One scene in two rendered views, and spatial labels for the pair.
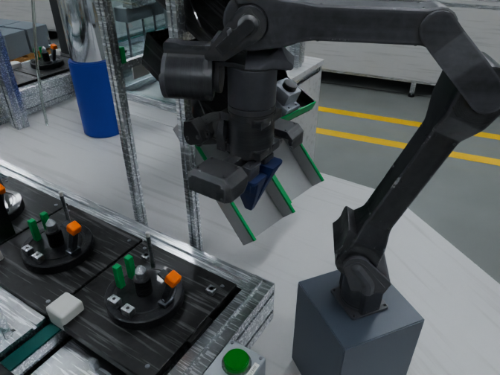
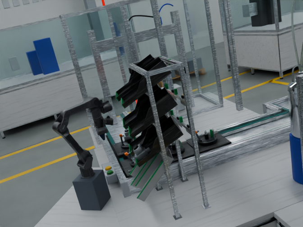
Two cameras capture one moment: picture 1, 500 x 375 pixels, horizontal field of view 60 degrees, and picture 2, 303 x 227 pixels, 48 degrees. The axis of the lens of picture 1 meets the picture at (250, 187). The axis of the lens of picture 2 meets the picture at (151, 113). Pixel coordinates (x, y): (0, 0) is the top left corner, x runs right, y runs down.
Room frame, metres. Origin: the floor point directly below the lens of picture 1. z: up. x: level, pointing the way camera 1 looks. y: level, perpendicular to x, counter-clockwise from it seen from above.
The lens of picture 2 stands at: (2.08, -1.14, 1.97)
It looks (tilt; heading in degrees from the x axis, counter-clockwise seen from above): 19 degrees down; 135
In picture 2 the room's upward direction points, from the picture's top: 12 degrees counter-clockwise
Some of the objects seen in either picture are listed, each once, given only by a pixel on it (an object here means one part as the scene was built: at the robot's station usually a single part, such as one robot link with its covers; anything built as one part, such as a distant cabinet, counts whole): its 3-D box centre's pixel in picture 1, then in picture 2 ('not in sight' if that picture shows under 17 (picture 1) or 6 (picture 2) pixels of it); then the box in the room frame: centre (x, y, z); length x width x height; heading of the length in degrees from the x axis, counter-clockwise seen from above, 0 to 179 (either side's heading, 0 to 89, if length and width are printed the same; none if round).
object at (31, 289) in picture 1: (53, 234); (173, 146); (0.68, 0.40, 1.01); 0.24 x 0.24 x 0.13; 57
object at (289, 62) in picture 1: (252, 74); (95, 111); (0.48, 0.00, 1.41); 0.09 x 0.06 x 0.07; 83
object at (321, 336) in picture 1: (350, 340); (92, 189); (0.46, -0.17, 0.96); 0.14 x 0.14 x 0.20; 22
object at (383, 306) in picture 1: (360, 284); (86, 170); (0.46, -0.17, 1.09); 0.07 x 0.07 x 0.06; 22
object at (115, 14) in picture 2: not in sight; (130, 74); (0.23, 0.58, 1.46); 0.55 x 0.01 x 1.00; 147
